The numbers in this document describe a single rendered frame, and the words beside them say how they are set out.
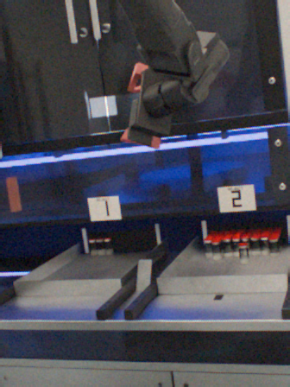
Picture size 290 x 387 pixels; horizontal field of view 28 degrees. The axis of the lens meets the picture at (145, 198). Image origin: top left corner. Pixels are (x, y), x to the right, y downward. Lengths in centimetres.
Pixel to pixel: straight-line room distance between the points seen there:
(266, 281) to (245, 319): 14
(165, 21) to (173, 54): 5
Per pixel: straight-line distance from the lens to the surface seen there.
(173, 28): 82
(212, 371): 153
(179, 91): 89
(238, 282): 114
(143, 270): 123
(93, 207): 149
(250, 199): 136
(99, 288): 124
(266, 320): 101
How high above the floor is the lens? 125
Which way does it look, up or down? 9 degrees down
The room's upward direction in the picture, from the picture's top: 8 degrees counter-clockwise
